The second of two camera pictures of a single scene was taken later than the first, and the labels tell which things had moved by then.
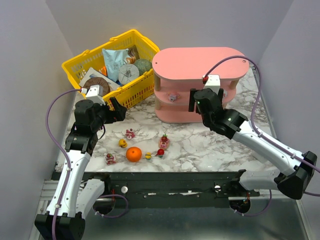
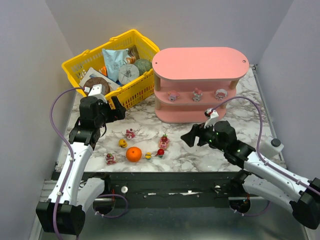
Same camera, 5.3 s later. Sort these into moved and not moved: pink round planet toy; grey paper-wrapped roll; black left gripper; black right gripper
Moved: black right gripper
Not moved: black left gripper; pink round planet toy; grey paper-wrapped roll
